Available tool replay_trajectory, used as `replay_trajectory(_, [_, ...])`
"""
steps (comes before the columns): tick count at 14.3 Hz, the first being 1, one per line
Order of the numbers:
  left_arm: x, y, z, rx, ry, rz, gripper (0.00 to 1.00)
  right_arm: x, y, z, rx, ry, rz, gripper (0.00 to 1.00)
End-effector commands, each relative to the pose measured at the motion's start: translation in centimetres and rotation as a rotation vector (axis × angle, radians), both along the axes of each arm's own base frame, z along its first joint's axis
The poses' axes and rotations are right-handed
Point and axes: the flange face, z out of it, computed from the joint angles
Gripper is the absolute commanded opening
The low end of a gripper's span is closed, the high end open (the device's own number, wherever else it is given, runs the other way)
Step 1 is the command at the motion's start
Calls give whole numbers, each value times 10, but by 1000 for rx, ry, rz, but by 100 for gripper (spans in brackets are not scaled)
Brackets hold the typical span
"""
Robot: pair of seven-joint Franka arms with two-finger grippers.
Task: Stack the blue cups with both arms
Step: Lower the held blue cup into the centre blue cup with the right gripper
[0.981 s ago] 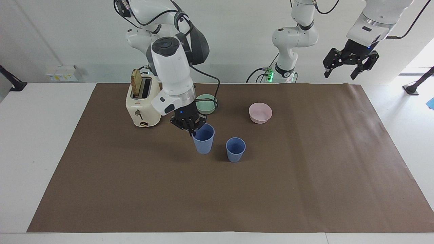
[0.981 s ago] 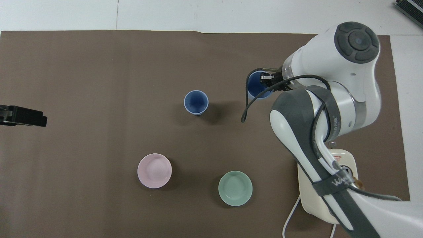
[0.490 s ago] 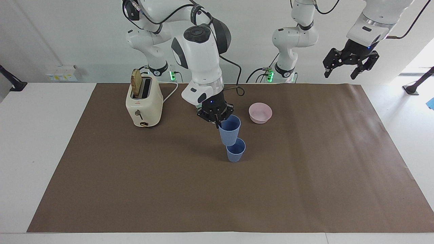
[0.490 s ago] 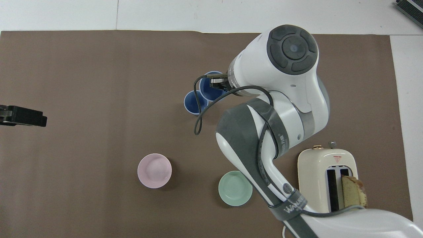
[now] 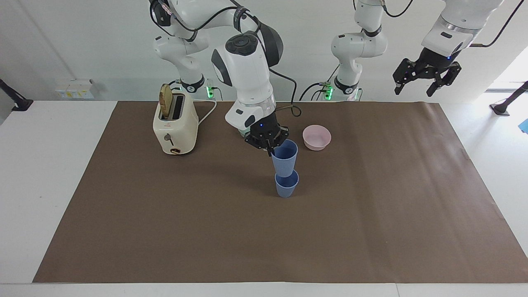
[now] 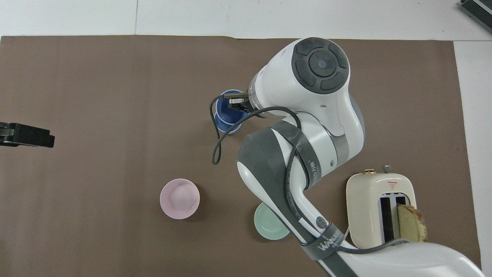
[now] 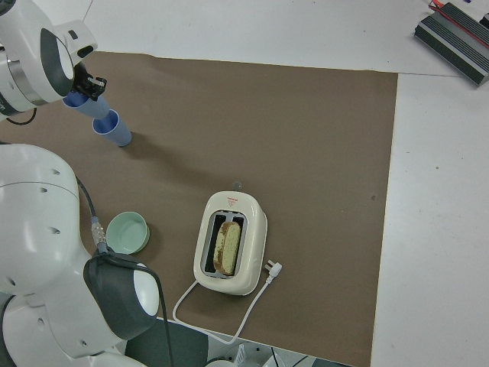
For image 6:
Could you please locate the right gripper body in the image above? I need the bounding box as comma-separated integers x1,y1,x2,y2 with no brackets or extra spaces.
230,98,255,115

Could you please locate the blue cup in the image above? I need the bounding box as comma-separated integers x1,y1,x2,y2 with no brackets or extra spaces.
215,89,249,120
214,111,243,135

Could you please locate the pink cup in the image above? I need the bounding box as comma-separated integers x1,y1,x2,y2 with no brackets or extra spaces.
160,178,201,220

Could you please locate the green cup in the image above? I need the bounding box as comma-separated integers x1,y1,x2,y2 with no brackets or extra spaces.
254,202,291,241

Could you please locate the cream white toaster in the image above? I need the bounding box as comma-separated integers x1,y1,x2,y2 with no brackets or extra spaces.
346,169,418,250

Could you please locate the bread slice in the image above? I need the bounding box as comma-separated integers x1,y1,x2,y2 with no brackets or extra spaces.
397,204,427,243

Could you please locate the dark grey striped device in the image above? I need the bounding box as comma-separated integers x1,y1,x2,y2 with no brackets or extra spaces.
460,0,492,22

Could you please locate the black cable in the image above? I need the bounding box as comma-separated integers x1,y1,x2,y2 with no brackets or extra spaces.
307,238,412,255
209,93,303,166

